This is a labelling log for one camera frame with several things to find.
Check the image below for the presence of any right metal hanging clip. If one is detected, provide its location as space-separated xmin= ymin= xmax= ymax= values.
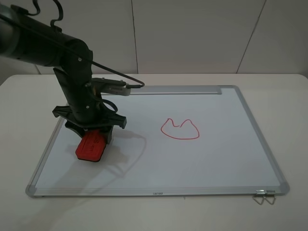
xmin=263 ymin=190 xmax=276 ymax=205

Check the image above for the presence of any black cable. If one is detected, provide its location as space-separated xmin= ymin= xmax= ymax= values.
xmin=0 ymin=0 xmax=145 ymax=89

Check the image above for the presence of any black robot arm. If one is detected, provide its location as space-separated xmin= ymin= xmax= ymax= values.
xmin=0 ymin=5 xmax=127 ymax=144

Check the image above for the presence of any red whiteboard eraser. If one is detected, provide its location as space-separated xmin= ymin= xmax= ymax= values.
xmin=75 ymin=130 xmax=107 ymax=162

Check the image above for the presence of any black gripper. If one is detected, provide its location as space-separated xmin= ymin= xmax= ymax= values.
xmin=52 ymin=68 xmax=127 ymax=144

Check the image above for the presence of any metal hanging clip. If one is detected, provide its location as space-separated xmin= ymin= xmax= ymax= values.
xmin=263 ymin=190 xmax=276 ymax=205
xmin=253 ymin=190 xmax=266 ymax=205

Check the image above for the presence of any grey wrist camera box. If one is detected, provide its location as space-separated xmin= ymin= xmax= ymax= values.
xmin=92 ymin=78 xmax=131 ymax=96

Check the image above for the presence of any white whiteboard with aluminium frame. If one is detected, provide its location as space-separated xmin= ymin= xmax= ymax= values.
xmin=26 ymin=85 xmax=290 ymax=197

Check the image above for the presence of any left metal hanging clip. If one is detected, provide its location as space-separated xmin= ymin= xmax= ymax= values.
xmin=253 ymin=190 xmax=266 ymax=205

